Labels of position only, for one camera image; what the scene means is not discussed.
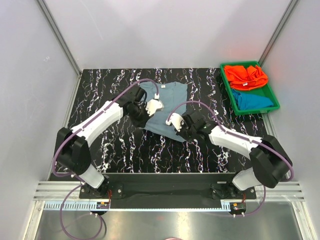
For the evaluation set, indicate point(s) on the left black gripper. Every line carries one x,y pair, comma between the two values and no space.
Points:
142,123

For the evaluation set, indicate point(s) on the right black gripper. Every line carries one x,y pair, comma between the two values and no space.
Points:
181,133

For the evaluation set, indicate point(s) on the grey-blue t shirt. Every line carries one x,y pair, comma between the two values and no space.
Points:
171,95

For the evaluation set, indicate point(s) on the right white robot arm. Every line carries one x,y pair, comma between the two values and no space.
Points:
269,161

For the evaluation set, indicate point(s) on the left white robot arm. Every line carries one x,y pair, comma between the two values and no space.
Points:
72,146

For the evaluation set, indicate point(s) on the teal blue t shirt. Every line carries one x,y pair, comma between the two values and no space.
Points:
247,101

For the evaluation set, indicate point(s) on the orange t shirt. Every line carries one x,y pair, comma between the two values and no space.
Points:
243,78

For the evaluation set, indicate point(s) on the green plastic bin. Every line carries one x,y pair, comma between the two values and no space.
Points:
265,91

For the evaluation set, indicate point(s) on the right small connector box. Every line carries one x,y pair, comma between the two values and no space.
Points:
238,207

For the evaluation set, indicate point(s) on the small connector box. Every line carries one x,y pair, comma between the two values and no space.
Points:
238,207
103,204

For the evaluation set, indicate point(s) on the left small connector box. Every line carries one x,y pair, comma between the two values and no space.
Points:
103,204

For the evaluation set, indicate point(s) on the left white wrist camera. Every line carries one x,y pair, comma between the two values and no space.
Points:
154,105

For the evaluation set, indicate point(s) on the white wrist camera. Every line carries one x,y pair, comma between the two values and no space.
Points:
175,120
154,105

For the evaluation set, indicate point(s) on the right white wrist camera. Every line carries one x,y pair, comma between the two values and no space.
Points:
175,120

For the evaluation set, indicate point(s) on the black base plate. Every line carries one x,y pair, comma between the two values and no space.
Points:
159,191

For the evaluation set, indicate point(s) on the left aluminium corner post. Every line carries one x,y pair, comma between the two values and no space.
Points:
58,35

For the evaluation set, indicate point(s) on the aluminium corner post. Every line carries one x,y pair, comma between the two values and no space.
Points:
58,35
289,10

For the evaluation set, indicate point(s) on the aluminium rail frame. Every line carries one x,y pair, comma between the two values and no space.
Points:
57,190

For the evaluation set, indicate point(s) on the white slotted cable duct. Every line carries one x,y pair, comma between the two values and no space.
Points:
91,206

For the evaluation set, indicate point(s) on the right aluminium corner post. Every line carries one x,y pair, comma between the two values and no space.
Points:
289,10

